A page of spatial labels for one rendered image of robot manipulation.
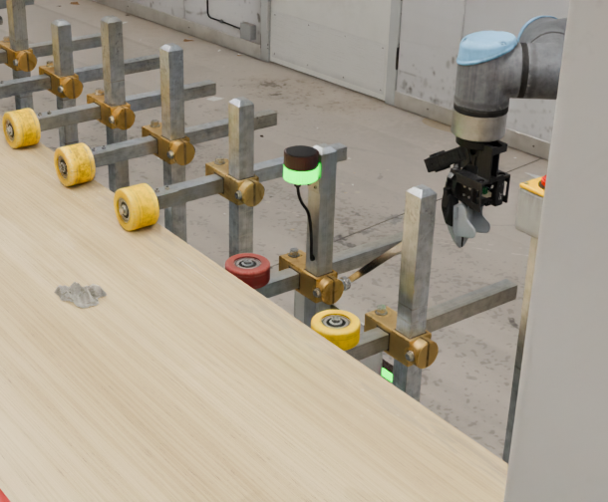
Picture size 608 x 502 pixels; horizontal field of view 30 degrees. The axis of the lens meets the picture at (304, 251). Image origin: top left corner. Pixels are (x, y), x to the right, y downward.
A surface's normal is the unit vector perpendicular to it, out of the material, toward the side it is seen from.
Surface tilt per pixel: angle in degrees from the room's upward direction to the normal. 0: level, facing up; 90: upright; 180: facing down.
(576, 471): 90
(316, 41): 91
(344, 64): 91
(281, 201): 0
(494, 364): 0
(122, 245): 0
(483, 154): 90
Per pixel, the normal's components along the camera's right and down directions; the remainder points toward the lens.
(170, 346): 0.03, -0.90
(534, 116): -0.73, 0.29
